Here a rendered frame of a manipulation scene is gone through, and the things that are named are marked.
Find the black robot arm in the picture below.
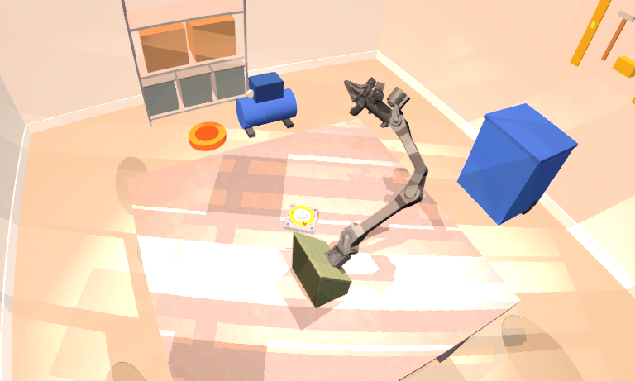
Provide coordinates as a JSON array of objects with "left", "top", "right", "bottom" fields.
[{"left": 325, "top": 81, "right": 428, "bottom": 269}]

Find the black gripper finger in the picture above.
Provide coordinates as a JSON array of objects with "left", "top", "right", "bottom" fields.
[
  {"left": 344, "top": 79, "right": 366, "bottom": 89},
  {"left": 343, "top": 80, "right": 364, "bottom": 103}
]

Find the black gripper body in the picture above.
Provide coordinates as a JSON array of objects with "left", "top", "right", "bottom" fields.
[{"left": 349, "top": 77, "right": 384, "bottom": 116}]

